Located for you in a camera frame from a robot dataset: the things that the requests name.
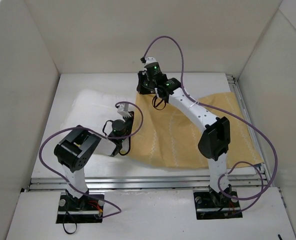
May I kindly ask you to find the white pillow yellow trim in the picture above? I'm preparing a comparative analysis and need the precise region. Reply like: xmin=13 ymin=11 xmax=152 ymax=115
xmin=60 ymin=89 xmax=135 ymax=135

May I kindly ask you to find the blue yellow cartoon pillowcase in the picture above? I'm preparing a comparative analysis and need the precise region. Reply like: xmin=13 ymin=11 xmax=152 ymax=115
xmin=128 ymin=94 xmax=263 ymax=169

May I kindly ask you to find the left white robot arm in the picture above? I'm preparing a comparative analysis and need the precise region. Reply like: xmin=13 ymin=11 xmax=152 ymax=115
xmin=54 ymin=111 xmax=134 ymax=210

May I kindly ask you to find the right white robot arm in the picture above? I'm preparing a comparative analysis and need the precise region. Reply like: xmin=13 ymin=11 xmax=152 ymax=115
xmin=136 ymin=57 xmax=231 ymax=206

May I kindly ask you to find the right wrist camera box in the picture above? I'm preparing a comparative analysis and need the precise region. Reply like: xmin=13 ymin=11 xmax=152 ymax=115
xmin=140 ymin=56 xmax=157 ymax=69

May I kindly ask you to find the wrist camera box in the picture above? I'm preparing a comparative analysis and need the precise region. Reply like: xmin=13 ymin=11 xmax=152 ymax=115
xmin=116 ymin=103 xmax=132 ymax=118
xmin=140 ymin=56 xmax=157 ymax=69

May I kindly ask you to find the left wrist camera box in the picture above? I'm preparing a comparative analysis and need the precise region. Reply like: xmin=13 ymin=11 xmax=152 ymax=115
xmin=116 ymin=103 xmax=132 ymax=118

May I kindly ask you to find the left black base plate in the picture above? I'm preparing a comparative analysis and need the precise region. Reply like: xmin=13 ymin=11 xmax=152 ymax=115
xmin=56 ymin=193 xmax=104 ymax=224

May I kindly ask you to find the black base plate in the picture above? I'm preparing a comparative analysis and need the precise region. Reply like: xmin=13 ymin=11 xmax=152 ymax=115
xmin=193 ymin=191 xmax=243 ymax=220
xmin=56 ymin=193 xmax=104 ymax=224

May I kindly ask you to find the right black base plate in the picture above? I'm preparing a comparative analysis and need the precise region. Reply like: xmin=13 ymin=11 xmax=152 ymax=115
xmin=193 ymin=191 xmax=243 ymax=220

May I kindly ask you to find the aluminium frame rail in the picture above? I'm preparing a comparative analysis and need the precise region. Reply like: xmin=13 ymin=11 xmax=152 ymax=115
xmin=29 ymin=72 xmax=261 ymax=192

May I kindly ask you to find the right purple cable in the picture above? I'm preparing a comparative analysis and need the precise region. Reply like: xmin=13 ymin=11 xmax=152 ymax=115
xmin=140 ymin=36 xmax=279 ymax=201

